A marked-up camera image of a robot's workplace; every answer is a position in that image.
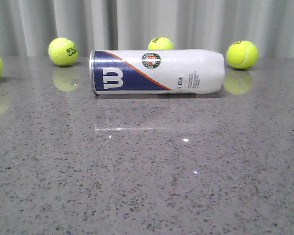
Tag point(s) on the white blue tennis ball can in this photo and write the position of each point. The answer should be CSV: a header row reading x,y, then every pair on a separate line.
x,y
183,71

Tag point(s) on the right tennis ball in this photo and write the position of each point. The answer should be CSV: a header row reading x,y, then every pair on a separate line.
x,y
242,54

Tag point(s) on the centre tennis ball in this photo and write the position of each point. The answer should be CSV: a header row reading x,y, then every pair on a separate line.
x,y
158,43

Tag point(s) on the grey pleated curtain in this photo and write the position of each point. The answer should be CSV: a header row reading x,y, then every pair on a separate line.
x,y
28,26

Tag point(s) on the tennis ball with Roland Garros text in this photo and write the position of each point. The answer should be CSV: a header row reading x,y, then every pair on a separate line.
x,y
62,51

